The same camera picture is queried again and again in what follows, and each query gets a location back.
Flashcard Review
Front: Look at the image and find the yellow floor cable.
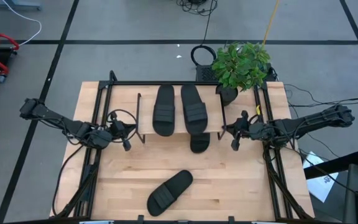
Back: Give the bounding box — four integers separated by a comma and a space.
261, 0, 280, 47

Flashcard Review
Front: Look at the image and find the black computer box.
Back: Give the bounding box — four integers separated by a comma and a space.
195, 64, 222, 83

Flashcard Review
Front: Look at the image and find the wooden shelf with black legs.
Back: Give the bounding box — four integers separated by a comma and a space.
135, 92, 227, 144

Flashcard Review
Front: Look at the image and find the black foam slide sandal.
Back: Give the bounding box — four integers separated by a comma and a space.
152, 84, 176, 137
146, 169, 194, 217
189, 132, 211, 154
180, 83, 209, 136

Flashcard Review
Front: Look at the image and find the grey floor base plate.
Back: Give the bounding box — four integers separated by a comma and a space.
0, 0, 42, 11

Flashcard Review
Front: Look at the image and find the black looped camera cable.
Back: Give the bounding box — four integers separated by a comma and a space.
105, 108, 139, 143

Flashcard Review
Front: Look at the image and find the white floor cable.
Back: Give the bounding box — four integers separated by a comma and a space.
1, 0, 43, 47

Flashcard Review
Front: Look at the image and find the white paper sheet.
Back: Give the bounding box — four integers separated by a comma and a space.
303, 151, 339, 203

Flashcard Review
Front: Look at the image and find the black metal rig frame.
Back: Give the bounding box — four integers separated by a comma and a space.
52, 70, 315, 224

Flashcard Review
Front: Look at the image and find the black coiled cable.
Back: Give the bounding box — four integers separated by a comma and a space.
175, 0, 219, 67

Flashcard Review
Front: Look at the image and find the black metal beam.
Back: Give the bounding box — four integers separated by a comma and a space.
303, 149, 358, 180

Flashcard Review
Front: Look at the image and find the green potted plant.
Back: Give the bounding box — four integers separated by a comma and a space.
211, 41, 272, 107

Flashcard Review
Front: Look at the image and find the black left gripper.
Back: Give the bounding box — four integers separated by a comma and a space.
106, 119, 137, 152

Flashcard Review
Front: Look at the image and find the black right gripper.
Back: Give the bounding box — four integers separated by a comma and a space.
224, 119, 262, 152

